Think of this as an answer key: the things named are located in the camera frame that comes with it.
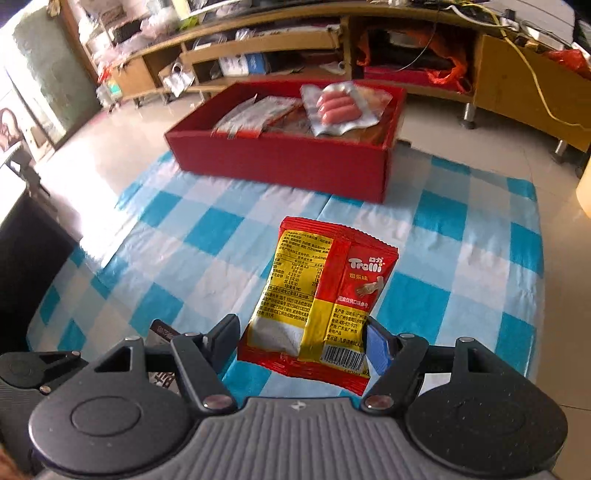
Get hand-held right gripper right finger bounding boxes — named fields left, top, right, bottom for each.
left=360, top=318, right=526, bottom=415

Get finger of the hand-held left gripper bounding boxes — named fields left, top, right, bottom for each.
left=27, top=350, right=89, bottom=394

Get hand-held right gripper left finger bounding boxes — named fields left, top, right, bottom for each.
left=81, top=314, right=242, bottom=414

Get red yellow gummy packet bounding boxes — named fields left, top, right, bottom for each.
left=236, top=216, right=399, bottom=397

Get red cardboard box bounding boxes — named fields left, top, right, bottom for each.
left=165, top=79, right=407, bottom=204

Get black printed packet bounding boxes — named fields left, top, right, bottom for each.
left=147, top=318, right=186, bottom=398

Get dark furniture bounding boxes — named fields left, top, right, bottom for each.
left=0, top=185, right=82, bottom=354

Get blue white checkered cloth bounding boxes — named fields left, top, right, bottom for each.
left=25, top=150, right=546, bottom=402

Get white red striped packet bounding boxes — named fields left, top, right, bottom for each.
left=211, top=95, right=301, bottom=138

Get wooden chair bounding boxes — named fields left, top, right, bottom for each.
left=0, top=106, right=29, bottom=154

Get sausage packet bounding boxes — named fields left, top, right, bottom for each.
left=300, top=80, right=396, bottom=137

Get cream round object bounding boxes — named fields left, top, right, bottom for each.
left=575, top=168, right=591, bottom=217

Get white paper bag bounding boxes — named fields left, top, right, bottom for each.
left=161, top=62, right=195, bottom=96

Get white plastic drawer unit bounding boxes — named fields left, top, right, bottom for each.
left=95, top=74, right=123, bottom=110

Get magenta flat box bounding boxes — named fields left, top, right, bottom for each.
left=362, top=65, right=458, bottom=88

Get blue white carton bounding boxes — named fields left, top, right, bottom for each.
left=217, top=53, right=269, bottom=77

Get orange plastic bag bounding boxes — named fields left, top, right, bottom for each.
left=353, top=28, right=474, bottom=93

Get wooden framed glass door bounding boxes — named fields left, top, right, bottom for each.
left=0, top=0, right=102, bottom=153

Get wooden television stand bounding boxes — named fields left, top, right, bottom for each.
left=104, top=0, right=591, bottom=153

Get white plastic bags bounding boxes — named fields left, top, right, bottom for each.
left=139, top=10, right=184, bottom=40

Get dark woven basket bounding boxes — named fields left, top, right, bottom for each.
left=113, top=21, right=144, bottom=43

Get red plastic bag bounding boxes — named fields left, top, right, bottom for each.
left=542, top=48, right=590, bottom=75

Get white flat device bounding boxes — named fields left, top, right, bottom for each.
left=517, top=25, right=573, bottom=49

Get yellow cable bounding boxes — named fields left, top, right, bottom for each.
left=489, top=7, right=591, bottom=133

